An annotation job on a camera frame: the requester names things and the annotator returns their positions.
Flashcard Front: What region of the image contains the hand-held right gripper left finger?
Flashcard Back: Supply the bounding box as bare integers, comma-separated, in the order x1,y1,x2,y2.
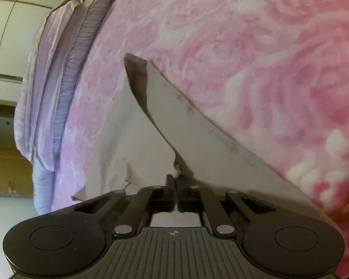
72,174,175,238

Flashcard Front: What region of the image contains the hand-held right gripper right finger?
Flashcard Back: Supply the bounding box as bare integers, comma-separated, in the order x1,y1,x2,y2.
177,177,277,236

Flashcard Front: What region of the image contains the lilac grey shirt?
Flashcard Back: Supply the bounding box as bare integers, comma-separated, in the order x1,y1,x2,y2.
70,53,326,227

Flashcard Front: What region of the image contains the grey striped duvet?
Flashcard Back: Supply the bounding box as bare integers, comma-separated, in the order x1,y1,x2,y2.
32,0,128,216

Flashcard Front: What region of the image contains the pink floral blanket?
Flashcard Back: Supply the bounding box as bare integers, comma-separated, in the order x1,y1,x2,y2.
51,0,349,279

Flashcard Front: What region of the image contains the wooden door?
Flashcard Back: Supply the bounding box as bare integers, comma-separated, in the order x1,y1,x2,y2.
0,145,34,196

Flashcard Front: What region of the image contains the light pink folded blanket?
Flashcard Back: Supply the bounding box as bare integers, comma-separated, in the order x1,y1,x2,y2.
14,0,117,172

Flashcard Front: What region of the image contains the cream sliding wardrobe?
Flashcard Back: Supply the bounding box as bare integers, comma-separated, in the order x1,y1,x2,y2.
0,0,88,77

